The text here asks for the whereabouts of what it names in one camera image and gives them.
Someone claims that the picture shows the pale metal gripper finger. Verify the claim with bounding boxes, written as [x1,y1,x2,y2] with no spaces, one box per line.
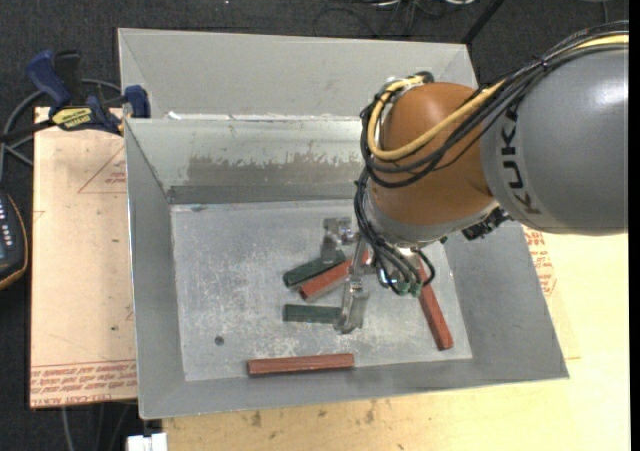
[334,279,372,335]
[321,217,353,266]

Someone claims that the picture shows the red-brown flat block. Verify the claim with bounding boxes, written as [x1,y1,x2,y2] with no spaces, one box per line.
[298,250,372,303]
[416,261,455,352]
[246,352,356,378]

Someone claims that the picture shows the dark green flat block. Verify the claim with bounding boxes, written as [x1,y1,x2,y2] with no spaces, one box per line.
[282,250,347,290]
[282,303,344,325]

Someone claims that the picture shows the grey metal bin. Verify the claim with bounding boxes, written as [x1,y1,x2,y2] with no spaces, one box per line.
[117,27,570,420]

